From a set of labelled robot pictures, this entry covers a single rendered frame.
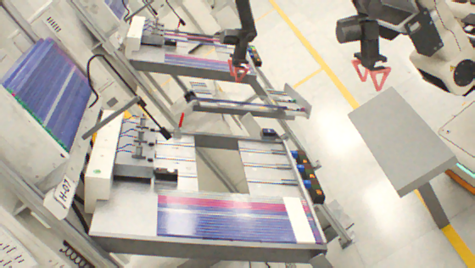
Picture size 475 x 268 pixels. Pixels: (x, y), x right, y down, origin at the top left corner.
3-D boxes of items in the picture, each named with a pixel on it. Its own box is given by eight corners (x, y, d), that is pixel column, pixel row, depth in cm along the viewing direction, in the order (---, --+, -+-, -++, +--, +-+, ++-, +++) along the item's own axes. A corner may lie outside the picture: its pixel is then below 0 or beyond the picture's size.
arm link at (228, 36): (256, 36, 200) (253, 19, 203) (231, 32, 195) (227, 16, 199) (246, 53, 209) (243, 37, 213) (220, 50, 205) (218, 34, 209)
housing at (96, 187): (121, 142, 197) (124, 110, 190) (108, 214, 153) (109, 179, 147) (102, 140, 195) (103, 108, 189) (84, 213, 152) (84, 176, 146)
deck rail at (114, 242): (321, 259, 149) (326, 244, 146) (322, 264, 147) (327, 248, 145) (89, 246, 137) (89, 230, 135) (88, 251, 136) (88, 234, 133)
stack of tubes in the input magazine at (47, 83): (94, 86, 182) (47, 32, 170) (69, 152, 137) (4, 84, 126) (70, 103, 185) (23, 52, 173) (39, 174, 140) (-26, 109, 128)
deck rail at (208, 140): (281, 152, 209) (283, 139, 206) (282, 154, 207) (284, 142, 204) (113, 136, 197) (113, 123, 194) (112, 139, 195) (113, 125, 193)
